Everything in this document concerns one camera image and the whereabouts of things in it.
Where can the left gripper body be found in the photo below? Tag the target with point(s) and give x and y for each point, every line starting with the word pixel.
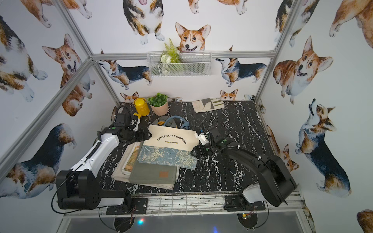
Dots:
pixel 140 135

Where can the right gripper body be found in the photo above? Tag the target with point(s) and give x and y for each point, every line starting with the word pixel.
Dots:
pixel 204 150

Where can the yellow-handled canvas bag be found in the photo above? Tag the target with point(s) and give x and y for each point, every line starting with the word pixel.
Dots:
pixel 130 157

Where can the blue-handled canvas bag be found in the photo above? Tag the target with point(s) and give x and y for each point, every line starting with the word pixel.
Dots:
pixel 171 144

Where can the white Monet canvas bag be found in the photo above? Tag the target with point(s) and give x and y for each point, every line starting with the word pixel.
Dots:
pixel 119 176

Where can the olive green canvas bag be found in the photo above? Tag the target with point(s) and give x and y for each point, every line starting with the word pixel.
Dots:
pixel 144 173

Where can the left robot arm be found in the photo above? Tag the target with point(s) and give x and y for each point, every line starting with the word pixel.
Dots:
pixel 78 188

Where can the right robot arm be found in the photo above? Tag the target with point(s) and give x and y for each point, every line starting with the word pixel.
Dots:
pixel 275 183

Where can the folded striped canvas bag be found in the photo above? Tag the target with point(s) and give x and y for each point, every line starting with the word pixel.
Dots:
pixel 207 105

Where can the pink flower pot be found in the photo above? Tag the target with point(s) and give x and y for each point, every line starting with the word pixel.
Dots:
pixel 160 111

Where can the green succulent plant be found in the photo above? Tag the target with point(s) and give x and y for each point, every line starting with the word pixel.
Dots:
pixel 158 100

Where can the artificial fern with flower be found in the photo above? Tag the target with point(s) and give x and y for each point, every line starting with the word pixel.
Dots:
pixel 170 55

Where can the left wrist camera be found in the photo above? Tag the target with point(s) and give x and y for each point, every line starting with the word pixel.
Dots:
pixel 135 121

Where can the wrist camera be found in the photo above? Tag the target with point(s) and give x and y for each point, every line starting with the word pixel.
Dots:
pixel 203 138
pixel 135 121

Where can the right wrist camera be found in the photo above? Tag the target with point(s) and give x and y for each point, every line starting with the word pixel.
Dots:
pixel 203 138

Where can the aluminium front rail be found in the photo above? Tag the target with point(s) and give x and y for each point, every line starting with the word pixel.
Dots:
pixel 179 205

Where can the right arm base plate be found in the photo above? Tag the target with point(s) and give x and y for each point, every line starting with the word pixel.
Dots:
pixel 242 204

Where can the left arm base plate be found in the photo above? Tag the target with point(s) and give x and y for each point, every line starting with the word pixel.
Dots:
pixel 137 206

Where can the white wire wall basket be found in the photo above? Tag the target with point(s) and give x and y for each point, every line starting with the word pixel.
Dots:
pixel 187 64

